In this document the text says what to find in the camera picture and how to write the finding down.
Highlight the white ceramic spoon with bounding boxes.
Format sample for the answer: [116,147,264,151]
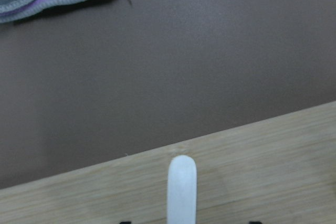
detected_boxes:
[166,155,197,224]

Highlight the bamboo cutting board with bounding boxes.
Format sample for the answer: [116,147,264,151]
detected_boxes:
[1,102,335,223]

